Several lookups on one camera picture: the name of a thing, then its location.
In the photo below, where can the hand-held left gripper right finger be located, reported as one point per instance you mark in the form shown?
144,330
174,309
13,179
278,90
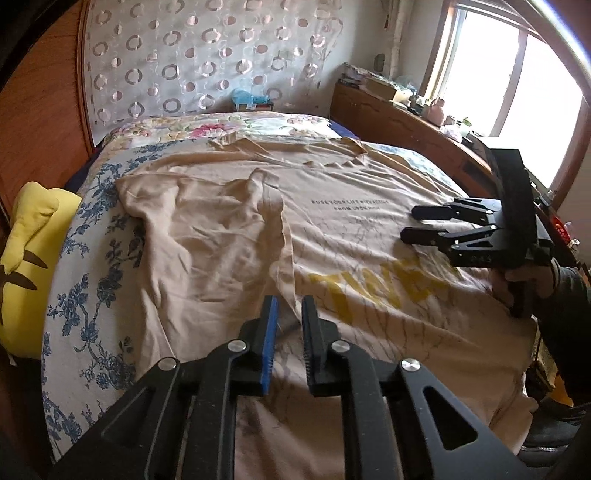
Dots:
308,350

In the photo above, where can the person's right hand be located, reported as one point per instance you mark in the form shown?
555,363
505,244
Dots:
542,281

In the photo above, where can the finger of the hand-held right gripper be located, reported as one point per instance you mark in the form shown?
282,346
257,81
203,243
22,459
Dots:
455,210
434,236

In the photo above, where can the yellow plush toy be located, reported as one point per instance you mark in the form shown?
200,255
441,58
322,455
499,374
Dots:
32,258

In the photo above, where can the window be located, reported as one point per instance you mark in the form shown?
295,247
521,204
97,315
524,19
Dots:
521,74

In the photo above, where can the wooden headboard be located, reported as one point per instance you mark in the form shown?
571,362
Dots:
41,101

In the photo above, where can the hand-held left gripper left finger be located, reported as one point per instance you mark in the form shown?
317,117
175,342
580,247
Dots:
270,350

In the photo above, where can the blue floral white blanket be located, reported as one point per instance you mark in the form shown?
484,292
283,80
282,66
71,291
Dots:
87,295

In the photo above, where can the blue bag on box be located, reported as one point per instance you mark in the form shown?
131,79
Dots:
249,99

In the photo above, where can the pink pot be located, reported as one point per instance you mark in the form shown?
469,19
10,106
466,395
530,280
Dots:
435,110

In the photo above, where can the beige printed t-shirt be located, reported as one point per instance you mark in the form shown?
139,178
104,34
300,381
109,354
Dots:
258,240

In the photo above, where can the circle pattern sheer curtain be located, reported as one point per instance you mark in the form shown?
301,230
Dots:
207,55

